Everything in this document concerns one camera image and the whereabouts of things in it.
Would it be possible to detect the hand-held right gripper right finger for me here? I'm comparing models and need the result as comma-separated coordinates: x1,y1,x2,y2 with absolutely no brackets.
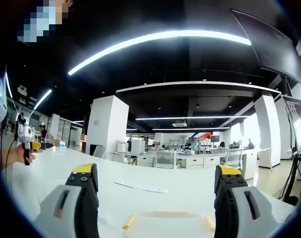
214,164,291,238

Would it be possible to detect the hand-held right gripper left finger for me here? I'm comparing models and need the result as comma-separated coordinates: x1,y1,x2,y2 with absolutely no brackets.
34,163,100,238

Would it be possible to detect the clear yellow-rimmed plastic container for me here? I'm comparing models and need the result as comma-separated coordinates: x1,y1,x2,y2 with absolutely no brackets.
122,210,217,238

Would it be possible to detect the clear plastic storage box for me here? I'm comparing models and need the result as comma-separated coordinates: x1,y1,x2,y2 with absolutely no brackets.
125,215,213,238

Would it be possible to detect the person's left hand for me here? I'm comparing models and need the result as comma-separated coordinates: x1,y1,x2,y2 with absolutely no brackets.
9,145,36,164

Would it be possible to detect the short ceiling light strip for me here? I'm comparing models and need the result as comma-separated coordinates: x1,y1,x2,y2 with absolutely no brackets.
33,89,53,111

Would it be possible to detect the white chest-worn device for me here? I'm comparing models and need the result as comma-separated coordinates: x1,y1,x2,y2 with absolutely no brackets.
0,74,8,122

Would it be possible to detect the grey leaning board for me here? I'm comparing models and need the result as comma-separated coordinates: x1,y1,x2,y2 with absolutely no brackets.
90,143,107,160

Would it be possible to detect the white mesh office chair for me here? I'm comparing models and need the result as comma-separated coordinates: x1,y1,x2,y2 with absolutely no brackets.
226,147,244,172

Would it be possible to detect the black monitor stand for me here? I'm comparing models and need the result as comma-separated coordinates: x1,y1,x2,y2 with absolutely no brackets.
278,74,301,206

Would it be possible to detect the row of white office desks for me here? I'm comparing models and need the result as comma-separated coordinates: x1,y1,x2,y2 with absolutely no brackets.
110,145,257,180

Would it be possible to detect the small white appliance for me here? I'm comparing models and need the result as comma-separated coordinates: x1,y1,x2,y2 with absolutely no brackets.
117,141,129,153

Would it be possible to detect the large white appliance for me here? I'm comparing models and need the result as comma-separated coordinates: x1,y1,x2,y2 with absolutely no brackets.
131,138,146,154

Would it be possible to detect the small black-framed monitor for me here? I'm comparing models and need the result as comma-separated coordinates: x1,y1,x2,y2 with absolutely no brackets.
281,95,301,155

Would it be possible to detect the long straight ceiling light strip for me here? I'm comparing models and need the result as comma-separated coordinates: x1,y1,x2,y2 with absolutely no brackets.
135,115,251,121

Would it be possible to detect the curved ceiling light strip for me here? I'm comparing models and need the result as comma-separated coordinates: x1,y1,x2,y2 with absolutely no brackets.
67,30,252,76

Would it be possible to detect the large black monitor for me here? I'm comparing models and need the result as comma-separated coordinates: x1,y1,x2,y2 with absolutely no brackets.
231,8,301,88

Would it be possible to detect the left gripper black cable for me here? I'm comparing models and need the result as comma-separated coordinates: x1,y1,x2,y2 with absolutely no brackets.
3,138,19,179

